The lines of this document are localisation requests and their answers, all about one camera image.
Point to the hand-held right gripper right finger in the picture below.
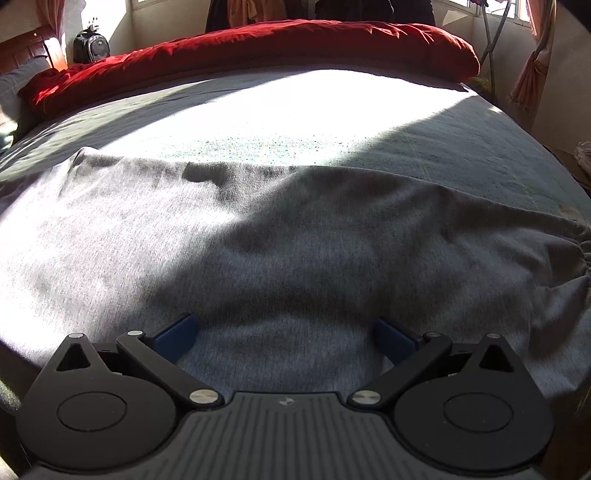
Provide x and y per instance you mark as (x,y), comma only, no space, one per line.
(392,341)

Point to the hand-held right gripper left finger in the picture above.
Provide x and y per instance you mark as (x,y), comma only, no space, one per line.
(178,337)

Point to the grey sweatpants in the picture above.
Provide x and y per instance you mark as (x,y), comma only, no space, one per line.
(295,240)

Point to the metal clothes rack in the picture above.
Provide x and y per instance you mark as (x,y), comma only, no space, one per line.
(491,37)

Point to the pink cloth pile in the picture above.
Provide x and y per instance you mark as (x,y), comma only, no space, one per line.
(582,157)

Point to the grey plaid pillow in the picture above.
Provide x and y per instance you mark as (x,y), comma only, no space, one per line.
(18,92)

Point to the black backpack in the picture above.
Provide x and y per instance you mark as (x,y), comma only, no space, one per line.
(92,46)

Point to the red quilt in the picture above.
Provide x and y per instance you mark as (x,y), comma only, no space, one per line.
(277,46)

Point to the wooden headboard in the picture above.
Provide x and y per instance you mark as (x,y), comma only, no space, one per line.
(27,48)

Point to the black draped cloth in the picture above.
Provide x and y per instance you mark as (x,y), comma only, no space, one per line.
(217,14)

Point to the black zip jacket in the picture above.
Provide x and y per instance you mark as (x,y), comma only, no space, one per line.
(415,10)

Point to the orange draped cloth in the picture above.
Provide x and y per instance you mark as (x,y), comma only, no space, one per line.
(256,9)

